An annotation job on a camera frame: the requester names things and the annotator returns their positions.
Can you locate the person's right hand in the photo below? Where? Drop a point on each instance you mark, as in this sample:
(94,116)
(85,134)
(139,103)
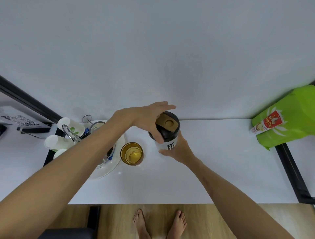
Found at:
(181,151)

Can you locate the person's left hand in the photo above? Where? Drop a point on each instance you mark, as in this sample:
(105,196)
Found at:
(141,117)

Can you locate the person's left thumb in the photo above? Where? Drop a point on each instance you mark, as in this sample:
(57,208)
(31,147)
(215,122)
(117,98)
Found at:
(157,136)

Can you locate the person's right thumb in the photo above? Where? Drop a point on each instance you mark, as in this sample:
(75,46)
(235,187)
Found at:
(167,152)

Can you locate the black white shaker bottle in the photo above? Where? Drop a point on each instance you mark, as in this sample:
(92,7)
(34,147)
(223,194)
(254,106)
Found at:
(169,137)

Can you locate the person's left forearm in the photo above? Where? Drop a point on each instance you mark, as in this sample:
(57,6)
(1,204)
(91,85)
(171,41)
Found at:
(64,170)

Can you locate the person's right forearm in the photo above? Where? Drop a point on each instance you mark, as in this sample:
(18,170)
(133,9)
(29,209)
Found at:
(231,197)

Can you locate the amber drinking glass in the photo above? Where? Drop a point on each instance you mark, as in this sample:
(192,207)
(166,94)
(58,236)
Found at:
(132,154)

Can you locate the white round plate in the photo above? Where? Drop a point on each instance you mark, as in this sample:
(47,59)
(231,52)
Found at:
(112,165)

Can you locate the metal tea strainer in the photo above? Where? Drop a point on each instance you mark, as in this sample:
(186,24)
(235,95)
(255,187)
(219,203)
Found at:
(96,126)

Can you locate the blue clip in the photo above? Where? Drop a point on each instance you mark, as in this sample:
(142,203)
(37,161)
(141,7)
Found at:
(86,131)

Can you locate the person's right foot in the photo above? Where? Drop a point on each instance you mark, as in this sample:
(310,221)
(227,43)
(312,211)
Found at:
(177,225)

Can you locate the person's foot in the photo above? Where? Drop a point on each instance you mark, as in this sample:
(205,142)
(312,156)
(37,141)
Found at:
(177,225)
(141,224)

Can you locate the person's left foot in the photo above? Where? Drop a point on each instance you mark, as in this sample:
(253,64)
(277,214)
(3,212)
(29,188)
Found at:
(141,224)

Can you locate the white green paper cup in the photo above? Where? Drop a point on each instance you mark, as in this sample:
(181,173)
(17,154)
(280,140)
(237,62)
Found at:
(59,153)
(71,125)
(55,142)

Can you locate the white red tube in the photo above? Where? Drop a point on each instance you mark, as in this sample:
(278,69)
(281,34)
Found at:
(267,123)

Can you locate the black phone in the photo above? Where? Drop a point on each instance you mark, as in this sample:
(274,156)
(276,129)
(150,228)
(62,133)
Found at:
(34,129)

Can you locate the black chair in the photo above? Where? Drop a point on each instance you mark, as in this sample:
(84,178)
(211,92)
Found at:
(69,231)

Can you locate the green plastic bag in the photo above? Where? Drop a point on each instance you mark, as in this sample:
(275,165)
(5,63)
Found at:
(295,115)

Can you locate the white printed paper sheet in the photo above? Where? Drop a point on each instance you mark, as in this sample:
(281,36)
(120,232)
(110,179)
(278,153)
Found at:
(17,117)

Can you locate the black metal table frame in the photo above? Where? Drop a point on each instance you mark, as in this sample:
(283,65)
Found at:
(292,172)

